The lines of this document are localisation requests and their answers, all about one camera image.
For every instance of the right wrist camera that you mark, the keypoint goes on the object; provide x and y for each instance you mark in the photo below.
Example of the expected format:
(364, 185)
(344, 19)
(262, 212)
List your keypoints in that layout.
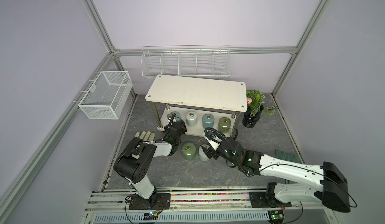
(213, 140)

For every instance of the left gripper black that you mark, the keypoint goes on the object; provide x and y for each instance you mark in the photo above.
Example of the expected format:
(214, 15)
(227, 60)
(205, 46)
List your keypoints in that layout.
(184, 127)

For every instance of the cream green glove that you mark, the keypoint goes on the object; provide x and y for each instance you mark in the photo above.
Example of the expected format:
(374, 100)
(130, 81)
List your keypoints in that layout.
(145, 136)

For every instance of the large white tea canister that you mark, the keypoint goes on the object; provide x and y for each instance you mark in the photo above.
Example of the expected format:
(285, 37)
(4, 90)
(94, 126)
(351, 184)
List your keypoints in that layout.
(202, 156)

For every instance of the small white tea canister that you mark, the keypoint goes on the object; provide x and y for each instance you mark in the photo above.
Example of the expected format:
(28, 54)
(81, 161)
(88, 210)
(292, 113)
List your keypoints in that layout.
(191, 118)

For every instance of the small blue-grey canister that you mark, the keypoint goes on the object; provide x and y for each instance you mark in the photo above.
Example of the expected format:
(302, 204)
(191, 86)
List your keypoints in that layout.
(174, 116)

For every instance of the small blue tea canister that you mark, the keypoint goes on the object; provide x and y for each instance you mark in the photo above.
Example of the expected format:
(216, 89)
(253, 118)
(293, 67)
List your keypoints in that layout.
(208, 121)

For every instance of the large green tea canister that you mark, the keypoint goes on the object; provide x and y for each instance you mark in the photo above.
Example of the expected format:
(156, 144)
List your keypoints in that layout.
(189, 151)

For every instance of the white wire wall rack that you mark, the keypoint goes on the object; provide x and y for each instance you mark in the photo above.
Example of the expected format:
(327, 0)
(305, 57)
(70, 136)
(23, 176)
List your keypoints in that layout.
(211, 61)

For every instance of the small green tea canister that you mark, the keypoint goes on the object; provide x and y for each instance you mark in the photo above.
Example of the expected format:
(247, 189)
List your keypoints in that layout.
(224, 125)

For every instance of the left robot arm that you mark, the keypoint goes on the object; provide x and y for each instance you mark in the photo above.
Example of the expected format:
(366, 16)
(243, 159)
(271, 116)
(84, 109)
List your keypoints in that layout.
(133, 163)

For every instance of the potted green plant black vase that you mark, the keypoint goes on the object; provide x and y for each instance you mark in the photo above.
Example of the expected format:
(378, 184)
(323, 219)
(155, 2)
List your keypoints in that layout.
(255, 107)

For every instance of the white two-tier shelf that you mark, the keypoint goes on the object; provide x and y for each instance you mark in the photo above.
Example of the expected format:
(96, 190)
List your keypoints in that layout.
(204, 96)

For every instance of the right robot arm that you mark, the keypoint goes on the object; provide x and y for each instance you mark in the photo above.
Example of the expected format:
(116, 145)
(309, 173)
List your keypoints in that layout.
(309, 183)

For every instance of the white mesh basket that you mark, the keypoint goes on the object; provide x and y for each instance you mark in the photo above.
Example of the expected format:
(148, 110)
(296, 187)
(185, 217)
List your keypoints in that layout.
(107, 95)

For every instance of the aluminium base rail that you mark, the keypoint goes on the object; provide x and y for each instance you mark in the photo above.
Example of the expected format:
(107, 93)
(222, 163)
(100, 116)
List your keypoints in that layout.
(209, 205)

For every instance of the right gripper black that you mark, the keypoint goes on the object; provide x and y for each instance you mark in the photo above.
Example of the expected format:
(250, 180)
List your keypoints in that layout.
(210, 152)

